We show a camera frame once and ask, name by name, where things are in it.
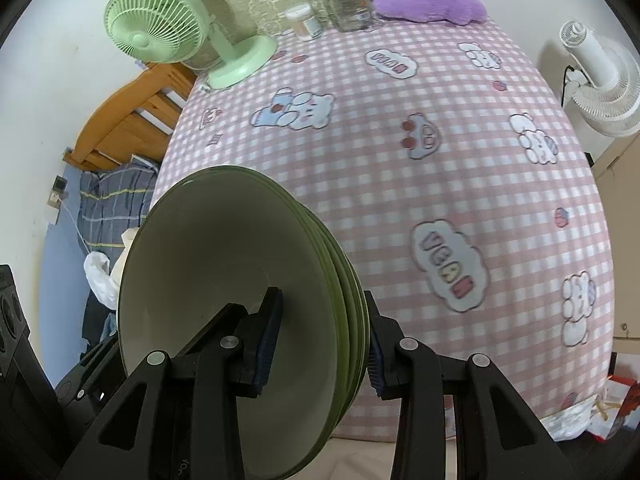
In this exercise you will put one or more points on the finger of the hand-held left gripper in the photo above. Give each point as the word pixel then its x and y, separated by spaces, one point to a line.
pixel 90 385

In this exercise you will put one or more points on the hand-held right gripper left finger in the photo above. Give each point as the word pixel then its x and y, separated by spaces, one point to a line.
pixel 270 345

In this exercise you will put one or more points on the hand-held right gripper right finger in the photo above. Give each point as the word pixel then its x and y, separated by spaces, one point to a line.
pixel 376 365

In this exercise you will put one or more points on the white plastic bag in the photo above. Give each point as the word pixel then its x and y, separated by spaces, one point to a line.
pixel 100 275

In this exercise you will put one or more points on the peach cloth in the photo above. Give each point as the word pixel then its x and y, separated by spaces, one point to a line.
pixel 122 255

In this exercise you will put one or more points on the grey plaid pillow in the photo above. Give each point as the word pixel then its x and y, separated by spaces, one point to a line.
pixel 115 200

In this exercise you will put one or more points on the red printed bag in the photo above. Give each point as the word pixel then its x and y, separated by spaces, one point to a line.
pixel 620 400

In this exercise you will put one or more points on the wooden bed headboard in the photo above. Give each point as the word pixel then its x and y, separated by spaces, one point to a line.
pixel 125 125

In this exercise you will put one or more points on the cotton swab container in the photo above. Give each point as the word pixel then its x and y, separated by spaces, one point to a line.
pixel 305 22

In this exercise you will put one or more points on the green desk fan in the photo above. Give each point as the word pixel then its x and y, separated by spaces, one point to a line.
pixel 150 20

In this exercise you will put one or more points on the white desk fan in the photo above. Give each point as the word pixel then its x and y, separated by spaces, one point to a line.
pixel 605 95

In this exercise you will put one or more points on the wall socket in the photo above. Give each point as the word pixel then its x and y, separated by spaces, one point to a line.
pixel 61 183

